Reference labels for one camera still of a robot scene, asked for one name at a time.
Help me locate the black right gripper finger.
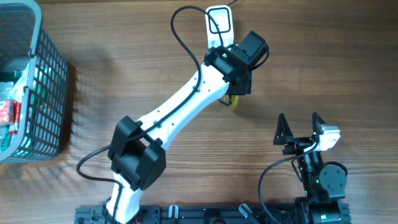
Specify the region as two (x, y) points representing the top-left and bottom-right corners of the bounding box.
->
(273, 113), (294, 145)
(312, 112), (325, 134)

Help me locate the yellow oil bottle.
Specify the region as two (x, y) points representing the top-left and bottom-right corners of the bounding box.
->
(220, 95), (239, 109)

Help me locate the red snack packet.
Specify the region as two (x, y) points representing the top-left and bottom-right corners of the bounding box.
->
(1, 100), (21, 135)

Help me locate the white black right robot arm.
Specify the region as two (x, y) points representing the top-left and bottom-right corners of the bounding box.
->
(273, 113), (348, 223)

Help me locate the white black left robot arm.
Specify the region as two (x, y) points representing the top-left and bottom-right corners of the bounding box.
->
(104, 31), (269, 223)

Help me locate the white cube barcode scanner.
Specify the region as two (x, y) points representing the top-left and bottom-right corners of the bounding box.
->
(205, 5), (234, 49)

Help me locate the grey mesh shopping basket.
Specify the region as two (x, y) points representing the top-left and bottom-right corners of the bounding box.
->
(1, 0), (69, 164)

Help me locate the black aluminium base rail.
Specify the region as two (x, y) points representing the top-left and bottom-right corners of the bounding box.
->
(74, 203), (352, 224)

